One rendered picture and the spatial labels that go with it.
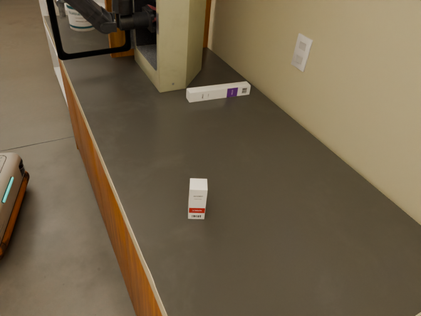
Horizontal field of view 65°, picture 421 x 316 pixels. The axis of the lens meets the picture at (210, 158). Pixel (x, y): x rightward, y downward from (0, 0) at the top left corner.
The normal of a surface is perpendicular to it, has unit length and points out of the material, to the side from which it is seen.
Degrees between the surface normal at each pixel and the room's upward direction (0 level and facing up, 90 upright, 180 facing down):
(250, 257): 0
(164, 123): 0
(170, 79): 90
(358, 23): 90
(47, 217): 0
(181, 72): 90
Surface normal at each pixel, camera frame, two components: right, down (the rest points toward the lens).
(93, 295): 0.09, -0.77
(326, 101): -0.88, 0.23
